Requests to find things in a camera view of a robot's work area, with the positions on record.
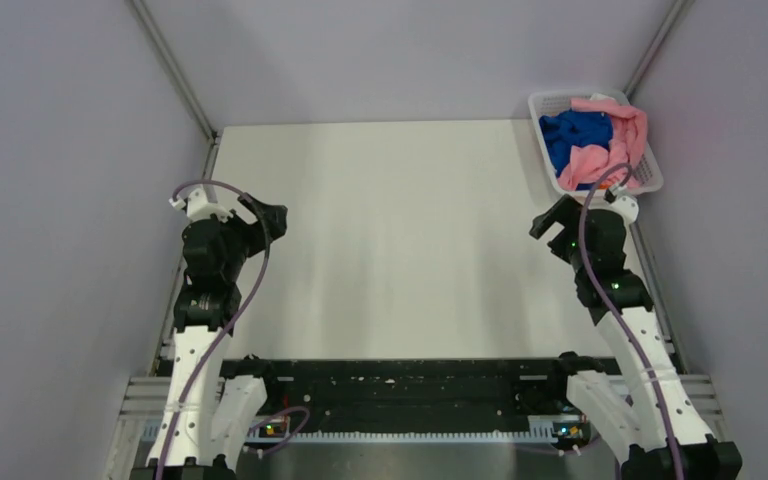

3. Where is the blue t shirt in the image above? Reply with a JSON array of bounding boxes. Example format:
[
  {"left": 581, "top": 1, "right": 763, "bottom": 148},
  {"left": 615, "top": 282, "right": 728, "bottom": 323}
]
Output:
[{"left": 538, "top": 109, "right": 613, "bottom": 177}]

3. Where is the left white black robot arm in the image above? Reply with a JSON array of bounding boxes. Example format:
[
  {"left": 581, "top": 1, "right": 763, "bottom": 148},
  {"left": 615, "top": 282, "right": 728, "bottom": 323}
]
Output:
[{"left": 129, "top": 181, "right": 288, "bottom": 479}]

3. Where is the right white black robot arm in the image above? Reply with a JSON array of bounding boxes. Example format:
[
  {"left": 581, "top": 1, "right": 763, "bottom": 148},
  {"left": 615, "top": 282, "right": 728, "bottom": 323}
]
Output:
[{"left": 529, "top": 195, "right": 743, "bottom": 479}]

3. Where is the pink t shirt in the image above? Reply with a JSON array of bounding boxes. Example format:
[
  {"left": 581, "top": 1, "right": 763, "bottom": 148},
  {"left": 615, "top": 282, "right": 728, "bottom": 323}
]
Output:
[{"left": 557, "top": 95, "right": 648, "bottom": 191}]

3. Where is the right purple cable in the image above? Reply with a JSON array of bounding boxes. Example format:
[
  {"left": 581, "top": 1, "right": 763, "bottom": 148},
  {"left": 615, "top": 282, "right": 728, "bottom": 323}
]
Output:
[{"left": 576, "top": 162, "right": 686, "bottom": 480}]

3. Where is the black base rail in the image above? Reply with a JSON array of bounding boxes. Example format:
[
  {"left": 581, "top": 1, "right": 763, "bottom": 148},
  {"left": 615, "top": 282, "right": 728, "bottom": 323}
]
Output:
[{"left": 155, "top": 357, "right": 683, "bottom": 436}]

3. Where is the aluminium frame rail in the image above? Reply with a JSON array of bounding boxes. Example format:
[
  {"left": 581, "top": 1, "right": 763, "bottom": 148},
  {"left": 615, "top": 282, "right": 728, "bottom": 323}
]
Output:
[{"left": 102, "top": 373, "right": 728, "bottom": 479}]

